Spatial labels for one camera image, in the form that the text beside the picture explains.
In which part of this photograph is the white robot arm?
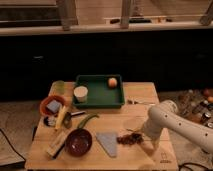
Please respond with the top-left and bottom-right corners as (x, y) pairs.
(142, 100), (213, 154)

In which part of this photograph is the purple bowl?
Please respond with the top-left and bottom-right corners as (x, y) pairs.
(65, 129), (92, 157)

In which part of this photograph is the orange bowl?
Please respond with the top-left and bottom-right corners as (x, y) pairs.
(39, 95), (67, 116)

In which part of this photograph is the grey folded cloth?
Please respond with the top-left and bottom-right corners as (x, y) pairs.
(96, 132), (117, 158)

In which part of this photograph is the green plastic tray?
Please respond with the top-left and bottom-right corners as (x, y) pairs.
(72, 74), (125, 109)

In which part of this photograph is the orange fruit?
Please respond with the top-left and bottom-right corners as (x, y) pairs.
(108, 78), (118, 88)

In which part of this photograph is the green cucumber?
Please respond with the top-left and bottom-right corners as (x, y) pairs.
(77, 114), (99, 129)

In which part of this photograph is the white cup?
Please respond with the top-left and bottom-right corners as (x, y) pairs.
(74, 86), (88, 103)

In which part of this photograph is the metal measuring scoop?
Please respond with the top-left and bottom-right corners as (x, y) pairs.
(63, 111), (85, 128)

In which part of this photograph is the yellow banana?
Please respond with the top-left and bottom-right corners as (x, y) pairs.
(55, 106), (68, 130)

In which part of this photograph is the wooden block brush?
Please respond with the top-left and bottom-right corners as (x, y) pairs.
(46, 132), (67, 157)

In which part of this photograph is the blue sponge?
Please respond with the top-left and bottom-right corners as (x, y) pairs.
(46, 100), (61, 114)

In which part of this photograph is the small black white object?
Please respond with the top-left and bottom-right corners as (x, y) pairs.
(43, 116), (56, 127)

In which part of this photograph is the green translucent cup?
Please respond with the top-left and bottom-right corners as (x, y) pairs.
(53, 80), (65, 95)

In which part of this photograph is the black cable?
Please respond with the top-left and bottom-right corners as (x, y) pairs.
(0, 128), (27, 167)

